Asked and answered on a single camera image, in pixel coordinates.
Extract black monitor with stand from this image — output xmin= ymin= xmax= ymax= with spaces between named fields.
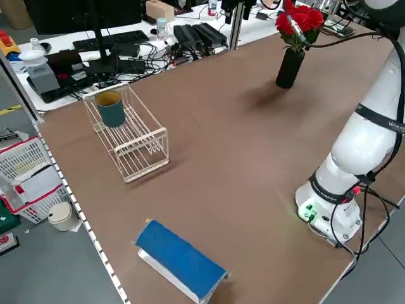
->
xmin=23 ymin=0 xmax=147 ymax=77

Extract cardboard tube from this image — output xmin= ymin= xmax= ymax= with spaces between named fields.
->
xmin=4 ymin=0 xmax=33 ymax=30

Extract black power brick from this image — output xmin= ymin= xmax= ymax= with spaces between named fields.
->
xmin=192 ymin=22 xmax=228 ymax=48
xmin=173 ymin=23 xmax=203 ymax=51

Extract dark green cup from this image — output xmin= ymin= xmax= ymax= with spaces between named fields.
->
xmin=95 ymin=91 xmax=127 ymax=129

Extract cardboard box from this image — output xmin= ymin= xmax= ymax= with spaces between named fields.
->
xmin=146 ymin=0 xmax=176 ymax=23

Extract black keyboard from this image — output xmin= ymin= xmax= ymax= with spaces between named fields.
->
xmin=72 ymin=29 xmax=151 ymax=53

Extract red artificial flower bunch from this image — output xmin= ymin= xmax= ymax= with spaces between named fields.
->
xmin=274 ymin=4 xmax=327 ymax=53

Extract white plastic basket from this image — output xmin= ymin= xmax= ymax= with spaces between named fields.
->
xmin=0 ymin=136 xmax=75 ymax=224

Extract metal utensil tray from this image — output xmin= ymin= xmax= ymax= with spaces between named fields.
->
xmin=321 ymin=18 xmax=356 ymax=39

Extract black base cable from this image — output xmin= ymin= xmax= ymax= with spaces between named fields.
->
xmin=308 ymin=182 xmax=401 ymax=256

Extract grey desk device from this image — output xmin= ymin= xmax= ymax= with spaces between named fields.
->
xmin=26 ymin=63 xmax=61 ymax=95

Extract yellow emergency stop box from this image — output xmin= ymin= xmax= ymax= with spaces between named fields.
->
xmin=0 ymin=30 xmax=22 ymax=56

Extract tangled desk cables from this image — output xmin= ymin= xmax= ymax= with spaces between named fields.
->
xmin=63 ymin=41 xmax=203 ymax=93

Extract small white bin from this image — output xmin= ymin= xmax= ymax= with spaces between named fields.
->
xmin=47 ymin=202 xmax=80 ymax=232

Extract clear bottle teal cap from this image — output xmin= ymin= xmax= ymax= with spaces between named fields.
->
xmin=156 ymin=17 xmax=169 ymax=41

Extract white wire rack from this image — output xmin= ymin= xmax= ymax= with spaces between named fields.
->
xmin=83 ymin=82 xmax=170 ymax=184

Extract black ribbed vase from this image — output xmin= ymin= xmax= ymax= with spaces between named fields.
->
xmin=275 ymin=47 xmax=307 ymax=90

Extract aluminium frame post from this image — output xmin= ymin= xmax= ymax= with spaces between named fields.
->
xmin=228 ymin=0 xmax=246 ymax=50

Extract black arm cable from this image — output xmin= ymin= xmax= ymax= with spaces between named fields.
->
xmin=283 ymin=0 xmax=405 ymax=191

